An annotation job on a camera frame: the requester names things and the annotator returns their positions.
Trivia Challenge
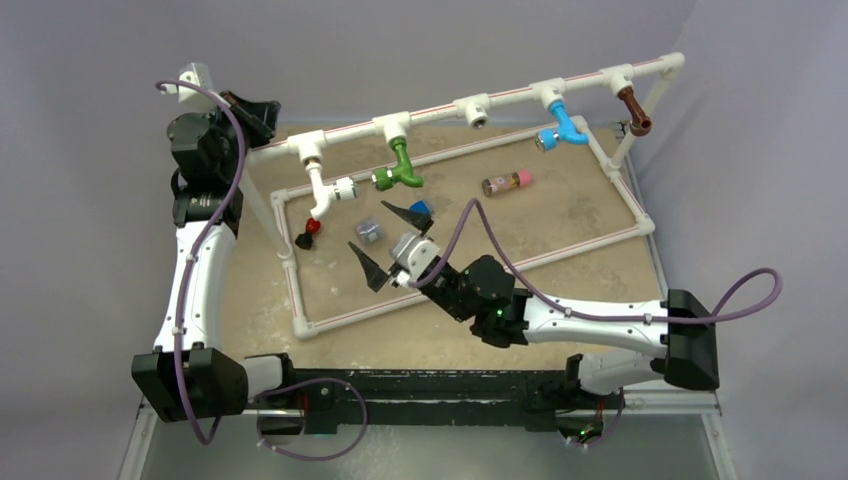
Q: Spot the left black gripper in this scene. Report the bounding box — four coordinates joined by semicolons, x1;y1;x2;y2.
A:
209;97;284;182

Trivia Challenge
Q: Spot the white water faucet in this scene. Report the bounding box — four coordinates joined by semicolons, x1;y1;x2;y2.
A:
304;157;359;220

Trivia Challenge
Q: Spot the white pvc pipe frame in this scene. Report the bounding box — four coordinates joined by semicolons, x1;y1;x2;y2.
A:
245;51;688;341

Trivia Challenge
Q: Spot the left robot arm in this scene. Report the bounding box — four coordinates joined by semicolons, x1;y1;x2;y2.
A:
131;91;298;422

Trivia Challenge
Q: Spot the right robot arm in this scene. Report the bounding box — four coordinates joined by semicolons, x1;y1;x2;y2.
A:
350;203;720;407

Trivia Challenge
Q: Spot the green water faucet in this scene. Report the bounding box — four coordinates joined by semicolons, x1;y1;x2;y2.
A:
371;136;424;191

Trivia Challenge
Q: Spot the blue water faucet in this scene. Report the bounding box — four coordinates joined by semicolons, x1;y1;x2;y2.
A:
535;100;589;152

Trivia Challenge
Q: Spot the brown water faucet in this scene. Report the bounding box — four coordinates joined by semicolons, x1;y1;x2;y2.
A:
617;86;653;137

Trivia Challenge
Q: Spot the clear plastic cup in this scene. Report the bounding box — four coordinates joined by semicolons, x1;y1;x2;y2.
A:
354;216;385;245

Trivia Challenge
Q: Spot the blue cube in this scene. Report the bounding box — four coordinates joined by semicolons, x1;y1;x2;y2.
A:
409;200;433;215

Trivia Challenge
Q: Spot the red black small object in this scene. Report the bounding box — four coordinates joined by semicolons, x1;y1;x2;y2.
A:
294;217;322;250

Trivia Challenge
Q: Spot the pink capped bottle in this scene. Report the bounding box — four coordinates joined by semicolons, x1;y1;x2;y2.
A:
481;169;533;197

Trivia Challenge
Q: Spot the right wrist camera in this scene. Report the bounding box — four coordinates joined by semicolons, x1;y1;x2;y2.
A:
388;231;443;287

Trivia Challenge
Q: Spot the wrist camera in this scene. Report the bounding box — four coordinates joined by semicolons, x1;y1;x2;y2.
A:
388;231;443;287
160;62;216;112

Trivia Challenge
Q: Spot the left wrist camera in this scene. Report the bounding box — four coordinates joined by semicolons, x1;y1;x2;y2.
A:
160;62;216;112

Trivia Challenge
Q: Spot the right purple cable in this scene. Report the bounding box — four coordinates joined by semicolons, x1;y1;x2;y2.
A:
407;197;785;326

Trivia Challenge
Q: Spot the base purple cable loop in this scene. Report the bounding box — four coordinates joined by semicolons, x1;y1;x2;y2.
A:
254;377;370;463

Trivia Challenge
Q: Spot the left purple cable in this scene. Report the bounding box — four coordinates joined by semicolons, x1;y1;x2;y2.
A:
154;80;248;446

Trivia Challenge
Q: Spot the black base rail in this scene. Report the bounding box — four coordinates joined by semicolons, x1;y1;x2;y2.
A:
251;360;624;440

